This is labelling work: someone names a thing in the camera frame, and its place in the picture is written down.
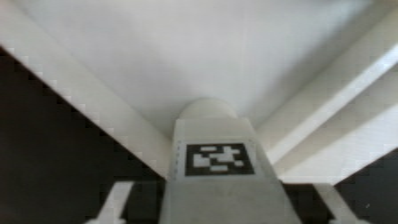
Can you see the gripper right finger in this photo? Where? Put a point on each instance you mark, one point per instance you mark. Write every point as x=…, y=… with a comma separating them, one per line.
x=336, y=205

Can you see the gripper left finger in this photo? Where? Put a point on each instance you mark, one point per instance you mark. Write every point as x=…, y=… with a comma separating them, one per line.
x=112, y=208

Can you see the white square tabletop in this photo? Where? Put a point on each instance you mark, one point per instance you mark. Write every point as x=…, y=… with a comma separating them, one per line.
x=135, y=55

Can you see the white U-shaped obstacle fence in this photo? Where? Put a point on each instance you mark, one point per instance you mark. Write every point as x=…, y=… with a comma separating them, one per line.
x=354, y=139

